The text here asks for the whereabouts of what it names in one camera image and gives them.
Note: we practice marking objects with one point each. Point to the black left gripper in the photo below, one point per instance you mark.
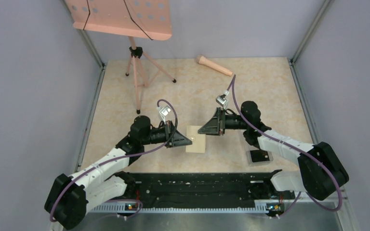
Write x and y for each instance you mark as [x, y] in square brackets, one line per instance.
[178, 140]

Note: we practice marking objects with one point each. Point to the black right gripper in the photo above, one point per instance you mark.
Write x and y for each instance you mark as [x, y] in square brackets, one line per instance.
[213, 127]

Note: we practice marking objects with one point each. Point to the beige leather card holder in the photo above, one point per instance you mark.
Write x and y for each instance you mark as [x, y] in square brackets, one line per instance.
[198, 145]

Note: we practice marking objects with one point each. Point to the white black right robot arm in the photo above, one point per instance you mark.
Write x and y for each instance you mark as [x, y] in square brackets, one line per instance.
[320, 171]

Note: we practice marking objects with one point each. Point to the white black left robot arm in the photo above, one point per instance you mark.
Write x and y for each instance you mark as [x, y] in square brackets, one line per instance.
[72, 197]

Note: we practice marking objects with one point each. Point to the pink microphone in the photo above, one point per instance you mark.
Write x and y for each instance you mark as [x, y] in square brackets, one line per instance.
[200, 59]

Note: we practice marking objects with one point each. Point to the pink music stand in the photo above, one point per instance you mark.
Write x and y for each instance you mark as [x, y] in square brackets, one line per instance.
[147, 19]

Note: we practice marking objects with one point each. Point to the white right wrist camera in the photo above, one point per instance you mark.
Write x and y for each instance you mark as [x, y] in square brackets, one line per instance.
[222, 100]

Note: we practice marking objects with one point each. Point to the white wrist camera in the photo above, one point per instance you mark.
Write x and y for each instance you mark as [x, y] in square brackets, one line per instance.
[163, 112]
[222, 100]

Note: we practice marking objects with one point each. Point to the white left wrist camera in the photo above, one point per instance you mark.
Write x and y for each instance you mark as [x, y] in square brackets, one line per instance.
[163, 112]

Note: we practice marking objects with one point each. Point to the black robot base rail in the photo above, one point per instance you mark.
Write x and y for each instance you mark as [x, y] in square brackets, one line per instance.
[201, 190]

